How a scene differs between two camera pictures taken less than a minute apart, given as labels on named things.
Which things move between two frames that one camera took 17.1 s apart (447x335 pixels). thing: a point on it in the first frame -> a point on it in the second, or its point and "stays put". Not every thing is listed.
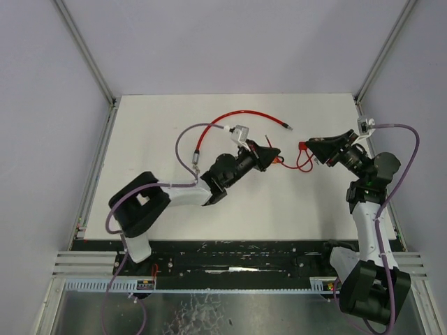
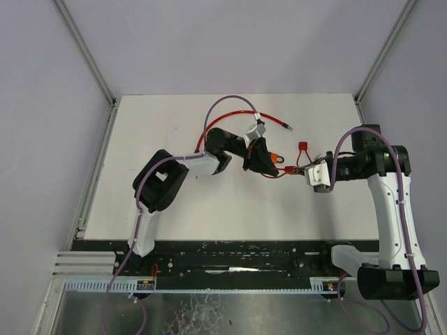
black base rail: [225, 259] stays put
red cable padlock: [302, 146] stays put
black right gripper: [340, 151] -> [328, 164]
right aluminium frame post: [398, 24] stays put
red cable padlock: [281, 162] -> [288, 169]
